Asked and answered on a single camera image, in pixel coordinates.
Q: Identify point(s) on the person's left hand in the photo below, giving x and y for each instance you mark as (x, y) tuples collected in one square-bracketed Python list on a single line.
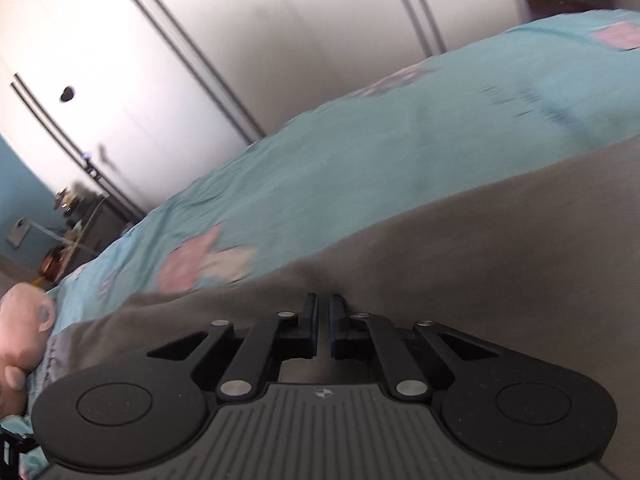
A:
[(22, 320)]

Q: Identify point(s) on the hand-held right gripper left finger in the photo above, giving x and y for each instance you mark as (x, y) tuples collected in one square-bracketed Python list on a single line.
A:
[(313, 325)]

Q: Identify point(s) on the turquoise printed bed sheet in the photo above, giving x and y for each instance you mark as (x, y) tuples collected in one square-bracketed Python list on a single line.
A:
[(350, 160)]

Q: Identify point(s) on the grey pants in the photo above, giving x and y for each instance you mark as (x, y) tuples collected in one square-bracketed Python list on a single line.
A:
[(450, 260)]

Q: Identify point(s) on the white wardrobe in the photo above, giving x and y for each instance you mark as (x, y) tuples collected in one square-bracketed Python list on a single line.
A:
[(150, 60)]

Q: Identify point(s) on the dark nightstand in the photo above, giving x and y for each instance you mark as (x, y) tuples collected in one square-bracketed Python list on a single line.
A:
[(105, 230)]

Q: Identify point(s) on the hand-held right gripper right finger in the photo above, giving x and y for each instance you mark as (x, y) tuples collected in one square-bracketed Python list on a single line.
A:
[(331, 325)]

